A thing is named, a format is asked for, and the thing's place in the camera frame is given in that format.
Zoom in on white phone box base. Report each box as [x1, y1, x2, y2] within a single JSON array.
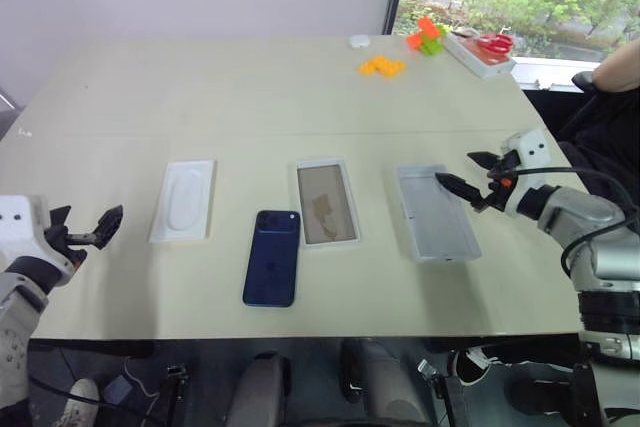
[[293, 159, 362, 248]]

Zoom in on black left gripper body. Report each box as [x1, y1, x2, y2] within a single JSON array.
[[44, 223, 100, 274]]

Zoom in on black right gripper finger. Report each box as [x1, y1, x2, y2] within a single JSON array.
[[434, 172, 486, 212], [466, 150, 502, 176]]

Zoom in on person black clothed body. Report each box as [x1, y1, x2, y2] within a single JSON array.
[[553, 70, 640, 198]]

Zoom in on white shoe with black trim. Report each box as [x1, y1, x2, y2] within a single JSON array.
[[451, 345, 497, 387]]

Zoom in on dark blue smartphone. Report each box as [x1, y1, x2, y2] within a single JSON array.
[[242, 209, 303, 309]]

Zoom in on small grey power adapter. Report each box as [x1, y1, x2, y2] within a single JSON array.
[[103, 375, 133, 407]]

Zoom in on orange and green block toy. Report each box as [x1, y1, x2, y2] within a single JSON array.
[[406, 17, 448, 56]]

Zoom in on grey rounded shape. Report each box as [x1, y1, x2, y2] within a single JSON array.
[[341, 338, 437, 427], [237, 350, 292, 427]]

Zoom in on black stand leg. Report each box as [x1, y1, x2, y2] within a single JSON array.
[[416, 358, 462, 427], [158, 365, 192, 427]]

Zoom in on white moulded tray insert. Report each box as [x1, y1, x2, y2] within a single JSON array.
[[148, 159, 218, 245]]

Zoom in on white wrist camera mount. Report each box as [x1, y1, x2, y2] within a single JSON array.
[[501, 128, 552, 214], [0, 194, 52, 271]]

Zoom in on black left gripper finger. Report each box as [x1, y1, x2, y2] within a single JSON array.
[[49, 205, 73, 229], [91, 204, 125, 251]]

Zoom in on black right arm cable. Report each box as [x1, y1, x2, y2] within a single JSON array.
[[512, 165, 640, 276]]

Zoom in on white box with orange print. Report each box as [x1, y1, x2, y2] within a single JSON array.
[[443, 28, 517, 80]]

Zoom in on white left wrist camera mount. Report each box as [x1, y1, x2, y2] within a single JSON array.
[[0, 194, 52, 271]]

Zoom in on red handled scissors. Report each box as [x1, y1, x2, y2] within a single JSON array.
[[476, 32, 514, 56]]

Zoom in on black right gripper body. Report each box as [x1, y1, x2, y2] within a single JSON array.
[[480, 147, 522, 216]]

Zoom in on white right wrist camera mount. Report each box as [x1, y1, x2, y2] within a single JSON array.
[[501, 128, 552, 214]]

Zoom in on white phone box lid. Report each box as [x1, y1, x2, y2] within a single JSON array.
[[395, 163, 483, 265]]

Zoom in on yellow building block cluster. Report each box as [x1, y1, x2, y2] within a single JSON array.
[[357, 55, 407, 79]]

